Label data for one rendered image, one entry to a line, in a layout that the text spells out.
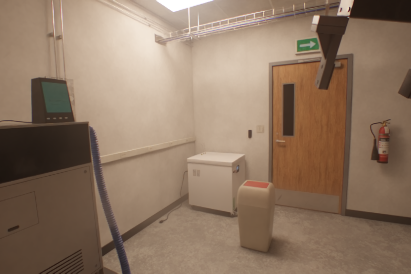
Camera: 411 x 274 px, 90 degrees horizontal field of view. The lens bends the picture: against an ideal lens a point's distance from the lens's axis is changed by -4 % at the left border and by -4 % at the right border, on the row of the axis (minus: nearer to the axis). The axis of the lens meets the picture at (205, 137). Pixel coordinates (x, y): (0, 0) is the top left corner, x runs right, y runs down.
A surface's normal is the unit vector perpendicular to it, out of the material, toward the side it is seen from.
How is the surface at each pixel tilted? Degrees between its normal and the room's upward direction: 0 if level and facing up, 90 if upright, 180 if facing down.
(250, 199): 84
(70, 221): 90
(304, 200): 90
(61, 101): 80
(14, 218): 90
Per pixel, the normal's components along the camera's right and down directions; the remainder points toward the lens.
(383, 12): -0.18, 0.50
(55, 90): 0.89, -0.14
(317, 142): -0.45, 0.11
